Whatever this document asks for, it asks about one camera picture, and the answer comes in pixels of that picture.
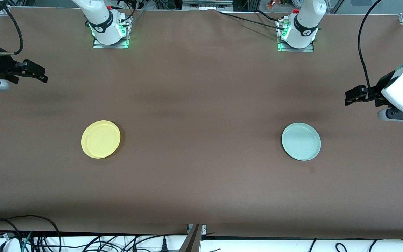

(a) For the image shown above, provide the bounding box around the long black base cable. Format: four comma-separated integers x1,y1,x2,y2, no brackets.
217,10,286,30

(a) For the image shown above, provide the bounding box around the aluminium profile bracket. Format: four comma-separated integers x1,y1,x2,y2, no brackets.
179,224,207,252

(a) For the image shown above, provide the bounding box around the yellow plate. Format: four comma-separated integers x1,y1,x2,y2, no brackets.
81,120,121,159

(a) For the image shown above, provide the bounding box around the pale green plate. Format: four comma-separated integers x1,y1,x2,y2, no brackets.
281,122,321,161

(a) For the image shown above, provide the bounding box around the black looped floor cable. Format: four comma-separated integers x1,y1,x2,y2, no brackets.
0,215,62,252
0,218,23,252

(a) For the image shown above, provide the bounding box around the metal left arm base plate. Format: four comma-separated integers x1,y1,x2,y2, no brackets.
277,19,315,53

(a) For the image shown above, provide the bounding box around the green cable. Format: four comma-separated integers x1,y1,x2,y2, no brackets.
21,231,33,252

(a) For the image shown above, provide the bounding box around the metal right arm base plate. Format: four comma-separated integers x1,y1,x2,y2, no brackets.
92,16,129,49

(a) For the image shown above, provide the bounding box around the white lower shelf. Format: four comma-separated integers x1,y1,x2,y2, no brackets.
0,234,403,252

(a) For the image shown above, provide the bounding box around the brown table cover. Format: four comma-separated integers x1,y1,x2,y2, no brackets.
0,7,403,240

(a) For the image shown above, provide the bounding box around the short black base cable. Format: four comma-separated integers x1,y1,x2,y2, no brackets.
256,10,281,21

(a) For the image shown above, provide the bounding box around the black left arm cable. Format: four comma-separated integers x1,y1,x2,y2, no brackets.
358,0,396,102

